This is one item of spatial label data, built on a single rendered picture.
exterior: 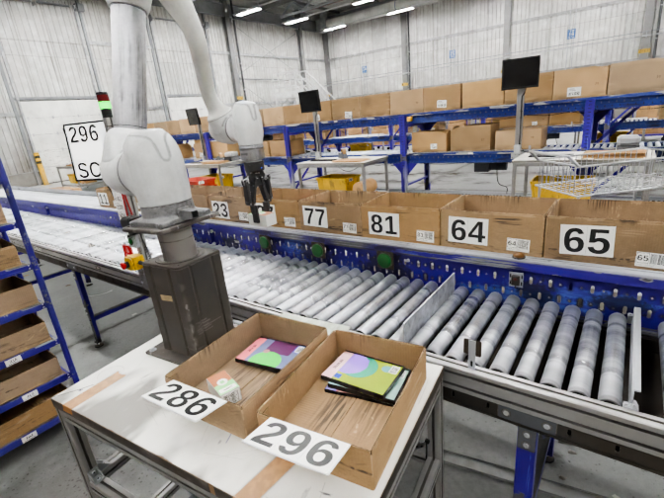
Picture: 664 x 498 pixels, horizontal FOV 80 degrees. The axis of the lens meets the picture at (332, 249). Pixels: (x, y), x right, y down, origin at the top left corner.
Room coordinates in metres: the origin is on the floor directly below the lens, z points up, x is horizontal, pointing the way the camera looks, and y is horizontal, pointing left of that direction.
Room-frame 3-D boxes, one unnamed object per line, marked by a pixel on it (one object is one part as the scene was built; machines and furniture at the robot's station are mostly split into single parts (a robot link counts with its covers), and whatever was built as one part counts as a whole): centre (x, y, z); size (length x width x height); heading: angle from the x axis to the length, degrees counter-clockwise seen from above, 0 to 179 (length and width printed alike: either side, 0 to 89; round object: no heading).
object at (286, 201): (2.31, 0.22, 0.96); 0.39 x 0.29 x 0.17; 52
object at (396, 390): (0.90, -0.07, 0.78); 0.19 x 0.14 x 0.02; 61
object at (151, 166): (1.23, 0.51, 1.36); 0.18 x 0.16 x 0.22; 47
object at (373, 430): (0.82, -0.01, 0.80); 0.38 x 0.28 x 0.10; 150
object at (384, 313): (1.40, -0.22, 0.72); 0.52 x 0.05 x 0.05; 142
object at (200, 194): (2.80, 0.85, 0.97); 0.39 x 0.29 x 0.17; 52
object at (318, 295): (1.60, 0.04, 0.72); 0.52 x 0.05 x 0.05; 142
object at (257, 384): (0.98, 0.26, 0.80); 0.38 x 0.28 x 0.10; 147
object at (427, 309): (1.30, -0.35, 0.76); 0.46 x 0.01 x 0.09; 142
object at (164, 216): (1.21, 0.48, 1.23); 0.22 x 0.18 x 0.06; 54
